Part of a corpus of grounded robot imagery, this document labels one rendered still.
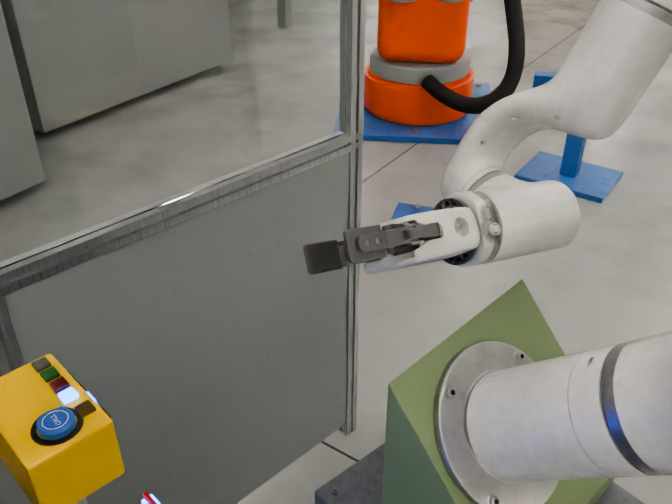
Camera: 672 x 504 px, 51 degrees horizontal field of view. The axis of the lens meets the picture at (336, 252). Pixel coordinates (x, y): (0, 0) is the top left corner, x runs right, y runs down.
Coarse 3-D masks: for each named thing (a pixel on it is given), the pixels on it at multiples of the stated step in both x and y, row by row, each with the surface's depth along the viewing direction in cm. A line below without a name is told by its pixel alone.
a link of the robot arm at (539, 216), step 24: (480, 192) 77; (504, 192) 78; (528, 192) 79; (552, 192) 81; (504, 216) 76; (528, 216) 77; (552, 216) 79; (576, 216) 81; (504, 240) 76; (528, 240) 78; (552, 240) 81
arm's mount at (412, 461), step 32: (512, 288) 86; (480, 320) 82; (512, 320) 84; (544, 320) 87; (448, 352) 78; (544, 352) 86; (416, 384) 74; (416, 416) 73; (416, 448) 73; (384, 480) 80; (416, 480) 75; (448, 480) 72; (576, 480) 82; (608, 480) 86
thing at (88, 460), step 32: (0, 384) 83; (32, 384) 83; (0, 416) 78; (32, 416) 78; (96, 416) 78; (0, 448) 81; (32, 448) 75; (64, 448) 75; (96, 448) 78; (32, 480) 73; (64, 480) 76; (96, 480) 80
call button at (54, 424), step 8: (56, 408) 78; (64, 408) 78; (48, 416) 77; (56, 416) 77; (64, 416) 77; (72, 416) 77; (40, 424) 76; (48, 424) 76; (56, 424) 76; (64, 424) 76; (72, 424) 76; (40, 432) 75; (48, 432) 75; (56, 432) 75; (64, 432) 76
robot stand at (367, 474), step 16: (384, 448) 93; (368, 464) 91; (336, 480) 88; (352, 480) 88; (368, 480) 88; (320, 496) 87; (336, 496) 86; (352, 496) 86; (368, 496) 86; (608, 496) 86; (624, 496) 86
